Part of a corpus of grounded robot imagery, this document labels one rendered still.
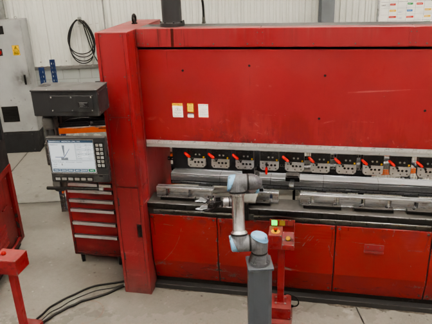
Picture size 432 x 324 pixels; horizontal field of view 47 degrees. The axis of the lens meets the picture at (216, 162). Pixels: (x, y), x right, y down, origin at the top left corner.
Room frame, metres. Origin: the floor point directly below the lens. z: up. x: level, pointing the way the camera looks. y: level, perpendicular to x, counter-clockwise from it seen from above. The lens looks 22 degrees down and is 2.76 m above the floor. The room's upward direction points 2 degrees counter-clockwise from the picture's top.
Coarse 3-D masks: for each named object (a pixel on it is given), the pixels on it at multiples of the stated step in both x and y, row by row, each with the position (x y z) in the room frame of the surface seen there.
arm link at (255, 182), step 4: (252, 176) 3.12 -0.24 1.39; (256, 176) 3.14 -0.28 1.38; (252, 180) 3.10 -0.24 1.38; (256, 180) 3.11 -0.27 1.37; (260, 180) 3.15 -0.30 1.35; (252, 184) 3.09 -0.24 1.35; (256, 184) 3.10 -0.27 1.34; (260, 184) 3.14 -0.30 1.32; (252, 188) 3.09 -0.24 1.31; (256, 188) 3.12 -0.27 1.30; (248, 192) 3.44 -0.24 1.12; (252, 192) 3.40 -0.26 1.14; (256, 192) 3.44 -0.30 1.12
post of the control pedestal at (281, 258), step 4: (280, 252) 3.41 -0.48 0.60; (284, 252) 3.41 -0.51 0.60; (280, 256) 3.41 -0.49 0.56; (284, 256) 3.41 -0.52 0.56; (280, 260) 3.41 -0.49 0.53; (284, 260) 3.41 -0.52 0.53; (280, 264) 3.41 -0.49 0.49; (284, 264) 3.42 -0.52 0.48; (280, 268) 3.41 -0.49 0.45; (284, 268) 3.44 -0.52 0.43; (280, 272) 3.41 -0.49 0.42; (280, 276) 3.41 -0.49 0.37; (280, 280) 3.41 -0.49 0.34; (280, 284) 3.41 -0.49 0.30; (280, 288) 3.41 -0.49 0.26; (280, 292) 3.41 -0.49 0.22; (280, 296) 3.41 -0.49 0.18; (280, 300) 3.41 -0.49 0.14
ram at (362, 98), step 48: (144, 48) 3.99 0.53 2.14; (192, 48) 3.90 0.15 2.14; (240, 48) 3.82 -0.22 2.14; (288, 48) 3.74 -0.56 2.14; (336, 48) 3.67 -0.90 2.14; (384, 48) 3.60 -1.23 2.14; (144, 96) 3.94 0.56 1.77; (192, 96) 3.86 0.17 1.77; (240, 96) 3.78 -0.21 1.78; (288, 96) 3.70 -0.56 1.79; (336, 96) 3.63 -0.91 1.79; (384, 96) 3.55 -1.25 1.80; (288, 144) 3.70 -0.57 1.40; (336, 144) 3.62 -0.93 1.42; (384, 144) 3.55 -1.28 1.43
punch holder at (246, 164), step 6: (240, 150) 3.78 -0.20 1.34; (246, 150) 3.77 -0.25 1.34; (252, 150) 3.76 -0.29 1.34; (240, 156) 3.78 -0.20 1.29; (246, 156) 3.77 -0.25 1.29; (252, 156) 3.76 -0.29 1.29; (246, 162) 3.76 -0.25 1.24; (252, 162) 3.75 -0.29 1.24; (240, 168) 3.77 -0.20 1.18; (246, 168) 3.76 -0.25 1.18; (252, 168) 3.75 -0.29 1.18
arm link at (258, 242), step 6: (252, 234) 3.01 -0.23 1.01; (258, 234) 3.02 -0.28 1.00; (264, 234) 3.02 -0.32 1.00; (252, 240) 2.98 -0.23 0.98; (258, 240) 2.96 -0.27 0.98; (264, 240) 2.97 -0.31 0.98; (252, 246) 2.96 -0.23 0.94; (258, 246) 2.96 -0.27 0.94; (264, 246) 2.97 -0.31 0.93; (252, 252) 2.99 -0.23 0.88; (258, 252) 2.96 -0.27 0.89; (264, 252) 2.97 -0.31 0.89
